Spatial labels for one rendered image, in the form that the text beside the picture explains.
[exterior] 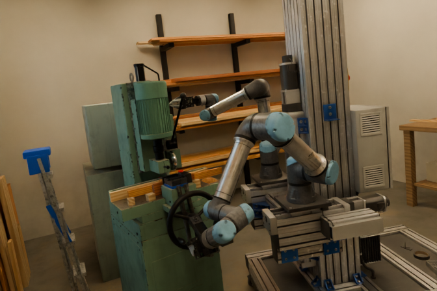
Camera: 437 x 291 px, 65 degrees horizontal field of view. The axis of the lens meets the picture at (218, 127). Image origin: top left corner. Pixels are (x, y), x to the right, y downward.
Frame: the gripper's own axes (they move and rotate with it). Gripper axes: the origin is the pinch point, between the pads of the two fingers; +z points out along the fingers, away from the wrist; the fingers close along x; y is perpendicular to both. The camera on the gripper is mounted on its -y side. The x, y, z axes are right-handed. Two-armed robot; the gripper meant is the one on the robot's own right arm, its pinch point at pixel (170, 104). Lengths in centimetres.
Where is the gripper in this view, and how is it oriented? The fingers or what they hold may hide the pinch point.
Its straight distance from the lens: 230.8
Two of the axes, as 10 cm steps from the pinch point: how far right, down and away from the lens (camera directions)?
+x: 1.2, 9.9, 1.0
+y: 5.3, 0.3, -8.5
